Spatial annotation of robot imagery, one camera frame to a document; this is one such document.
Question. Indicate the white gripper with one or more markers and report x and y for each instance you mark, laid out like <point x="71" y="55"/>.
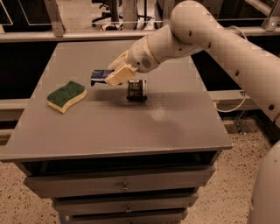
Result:
<point x="140" y="57"/>

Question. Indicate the blue rxbar blueberry packet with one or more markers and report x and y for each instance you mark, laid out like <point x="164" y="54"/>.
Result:
<point x="99" y="76"/>

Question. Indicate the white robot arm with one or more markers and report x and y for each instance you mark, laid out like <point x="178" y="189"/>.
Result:
<point x="191" y="28"/>

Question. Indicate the green and yellow sponge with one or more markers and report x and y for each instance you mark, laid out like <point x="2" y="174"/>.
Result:
<point x="65" y="97"/>

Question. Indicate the black office chair base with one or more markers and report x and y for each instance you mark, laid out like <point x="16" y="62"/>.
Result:
<point x="112" y="12"/>

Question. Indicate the grey drawer cabinet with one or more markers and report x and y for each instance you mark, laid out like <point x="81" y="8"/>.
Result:
<point x="177" y="126"/>

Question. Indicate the top grey drawer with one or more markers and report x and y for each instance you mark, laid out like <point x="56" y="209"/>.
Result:
<point x="98" y="183"/>

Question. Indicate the grey drawer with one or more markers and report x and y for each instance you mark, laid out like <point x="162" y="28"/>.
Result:
<point x="128" y="204"/>
<point x="140" y="217"/>
<point x="98" y="183"/>

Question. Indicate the middle grey drawer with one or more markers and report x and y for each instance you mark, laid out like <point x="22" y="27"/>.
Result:
<point x="128" y="204"/>

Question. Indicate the bottom grey drawer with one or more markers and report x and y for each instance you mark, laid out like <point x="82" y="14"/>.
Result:
<point x="140" y="217"/>

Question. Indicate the metal railing frame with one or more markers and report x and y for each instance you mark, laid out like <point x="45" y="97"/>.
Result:
<point x="58" y="20"/>

